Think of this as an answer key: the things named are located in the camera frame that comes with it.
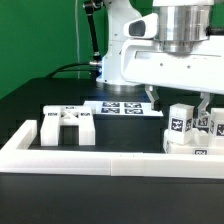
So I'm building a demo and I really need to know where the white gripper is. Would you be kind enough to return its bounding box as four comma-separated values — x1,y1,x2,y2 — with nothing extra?
121,36,224,118

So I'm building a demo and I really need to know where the white chair seat part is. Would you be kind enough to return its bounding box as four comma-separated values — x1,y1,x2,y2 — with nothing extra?
163,128,224,155

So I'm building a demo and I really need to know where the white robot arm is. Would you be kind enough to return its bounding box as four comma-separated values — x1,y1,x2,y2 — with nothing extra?
98,0,224,117

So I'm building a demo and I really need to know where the white chair back part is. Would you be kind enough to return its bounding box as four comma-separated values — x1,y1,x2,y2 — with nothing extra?
40,105,95,146

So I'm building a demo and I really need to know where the small tagged white cube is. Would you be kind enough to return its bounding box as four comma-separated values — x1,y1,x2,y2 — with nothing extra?
194,113,210,128

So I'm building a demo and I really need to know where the white sheet with tags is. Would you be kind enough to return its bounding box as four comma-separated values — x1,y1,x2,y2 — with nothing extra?
84,101,163,117

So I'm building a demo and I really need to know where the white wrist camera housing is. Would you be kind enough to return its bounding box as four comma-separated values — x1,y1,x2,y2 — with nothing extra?
123,13,159,39

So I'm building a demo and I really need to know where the black cable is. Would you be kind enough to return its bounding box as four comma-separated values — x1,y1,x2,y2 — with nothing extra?
45,61,101,80

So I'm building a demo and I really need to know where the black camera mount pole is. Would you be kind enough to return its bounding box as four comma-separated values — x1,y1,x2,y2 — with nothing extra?
83,0,102,68

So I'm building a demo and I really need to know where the white U-shaped border frame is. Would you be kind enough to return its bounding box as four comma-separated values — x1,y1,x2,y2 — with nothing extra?
0,120,224,179

